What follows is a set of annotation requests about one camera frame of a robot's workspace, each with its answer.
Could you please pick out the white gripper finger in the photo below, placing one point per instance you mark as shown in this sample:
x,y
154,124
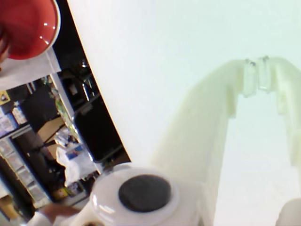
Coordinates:
x,y
290,94
195,131

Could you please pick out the orange plate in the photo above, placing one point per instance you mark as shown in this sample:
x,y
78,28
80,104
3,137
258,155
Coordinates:
x,y
28,26

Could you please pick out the white sleeved person forearm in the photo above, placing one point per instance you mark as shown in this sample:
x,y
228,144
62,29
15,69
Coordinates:
x,y
40,220

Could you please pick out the plastic googly eye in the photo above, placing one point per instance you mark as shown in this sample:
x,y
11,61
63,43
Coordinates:
x,y
141,194

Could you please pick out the black flat panel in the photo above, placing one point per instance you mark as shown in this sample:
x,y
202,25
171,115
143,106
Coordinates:
x,y
98,131

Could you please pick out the white plastic bag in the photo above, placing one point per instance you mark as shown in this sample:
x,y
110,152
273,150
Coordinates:
x,y
68,160

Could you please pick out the cluttered storage shelf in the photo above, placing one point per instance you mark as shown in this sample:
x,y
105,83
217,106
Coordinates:
x,y
18,150

